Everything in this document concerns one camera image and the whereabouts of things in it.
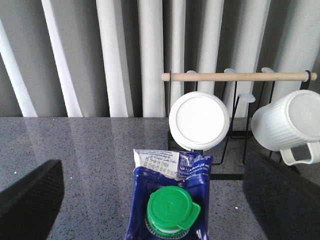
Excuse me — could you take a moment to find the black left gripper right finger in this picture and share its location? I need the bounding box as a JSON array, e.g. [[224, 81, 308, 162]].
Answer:
[[243, 152, 320, 240]]

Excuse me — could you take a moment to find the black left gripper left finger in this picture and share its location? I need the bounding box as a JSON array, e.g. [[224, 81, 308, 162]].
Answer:
[[0, 159, 65, 240]]

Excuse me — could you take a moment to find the Pascual whole milk carton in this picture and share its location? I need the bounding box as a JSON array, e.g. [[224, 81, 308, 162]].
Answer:
[[125, 149, 213, 240]]

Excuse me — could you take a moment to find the white mug bottom facing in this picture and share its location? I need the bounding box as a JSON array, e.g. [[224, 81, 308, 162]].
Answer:
[[168, 91, 230, 151]]

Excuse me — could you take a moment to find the black wire mug rack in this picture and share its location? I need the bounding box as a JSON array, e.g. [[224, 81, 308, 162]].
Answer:
[[161, 70, 317, 166]]

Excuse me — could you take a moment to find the white ribbed mug with handle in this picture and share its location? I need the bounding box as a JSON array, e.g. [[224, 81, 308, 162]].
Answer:
[[251, 90, 320, 166]]

